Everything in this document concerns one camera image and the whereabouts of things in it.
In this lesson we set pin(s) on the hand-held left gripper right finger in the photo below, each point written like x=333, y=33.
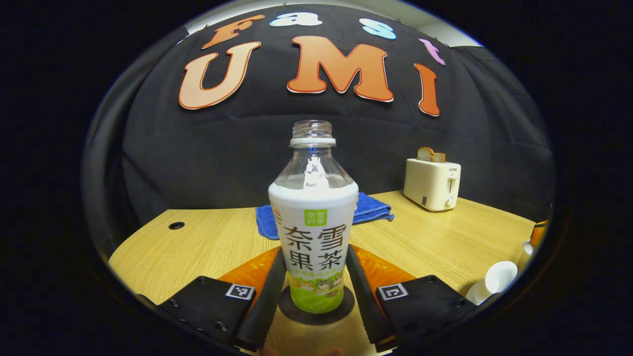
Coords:
x=365, y=306

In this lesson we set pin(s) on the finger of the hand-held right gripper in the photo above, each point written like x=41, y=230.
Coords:
x=539, y=232

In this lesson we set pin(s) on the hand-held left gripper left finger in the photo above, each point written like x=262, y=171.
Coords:
x=267, y=306

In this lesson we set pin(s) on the white teacup lid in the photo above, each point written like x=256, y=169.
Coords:
x=528, y=248

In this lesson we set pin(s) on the dark round coaster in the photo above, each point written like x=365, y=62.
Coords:
x=316, y=319

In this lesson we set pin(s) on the white teacup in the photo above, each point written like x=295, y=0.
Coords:
x=502, y=277

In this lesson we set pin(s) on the clear water bottle green label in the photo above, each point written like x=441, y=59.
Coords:
x=314, y=227

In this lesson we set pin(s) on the white saucer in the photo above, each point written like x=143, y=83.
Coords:
x=475, y=295

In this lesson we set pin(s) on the blue folded towel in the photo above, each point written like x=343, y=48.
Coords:
x=373, y=210

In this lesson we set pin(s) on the cream toaster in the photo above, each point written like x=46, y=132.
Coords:
x=430, y=185

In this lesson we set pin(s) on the black table grommet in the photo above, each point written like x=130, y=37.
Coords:
x=176, y=225

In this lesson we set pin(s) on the black backdrop cloth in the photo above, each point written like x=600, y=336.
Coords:
x=222, y=148

